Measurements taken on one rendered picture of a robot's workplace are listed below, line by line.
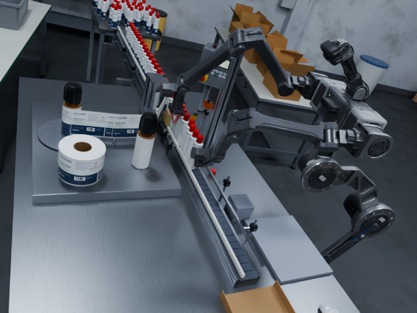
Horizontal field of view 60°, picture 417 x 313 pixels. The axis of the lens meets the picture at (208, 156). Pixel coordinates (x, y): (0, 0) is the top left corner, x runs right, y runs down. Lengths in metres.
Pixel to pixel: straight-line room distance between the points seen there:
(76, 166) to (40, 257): 0.40
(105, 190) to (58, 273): 0.44
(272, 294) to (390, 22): 7.01
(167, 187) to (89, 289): 0.63
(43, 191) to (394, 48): 7.57
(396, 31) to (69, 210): 7.42
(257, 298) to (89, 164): 0.90
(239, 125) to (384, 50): 7.13
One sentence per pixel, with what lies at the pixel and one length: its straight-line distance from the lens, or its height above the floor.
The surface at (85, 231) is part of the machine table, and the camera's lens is 1.58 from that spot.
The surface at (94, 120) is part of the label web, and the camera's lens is 1.92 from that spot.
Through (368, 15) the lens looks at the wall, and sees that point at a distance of 7.78.
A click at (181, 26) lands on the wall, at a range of 6.62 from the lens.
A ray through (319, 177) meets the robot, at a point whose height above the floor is 1.14.
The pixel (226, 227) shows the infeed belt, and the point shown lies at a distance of 1.68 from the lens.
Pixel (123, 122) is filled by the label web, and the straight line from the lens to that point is 1.93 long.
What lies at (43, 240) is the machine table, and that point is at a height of 0.83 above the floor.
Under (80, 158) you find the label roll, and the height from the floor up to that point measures 1.02.
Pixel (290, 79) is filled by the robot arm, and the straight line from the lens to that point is 1.86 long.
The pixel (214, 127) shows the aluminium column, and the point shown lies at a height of 1.06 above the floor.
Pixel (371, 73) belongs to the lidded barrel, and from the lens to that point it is 7.40.
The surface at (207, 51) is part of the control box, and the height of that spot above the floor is 1.45.
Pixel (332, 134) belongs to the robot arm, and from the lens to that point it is 1.45.
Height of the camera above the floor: 2.00
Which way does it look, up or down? 33 degrees down
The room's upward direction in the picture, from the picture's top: 19 degrees clockwise
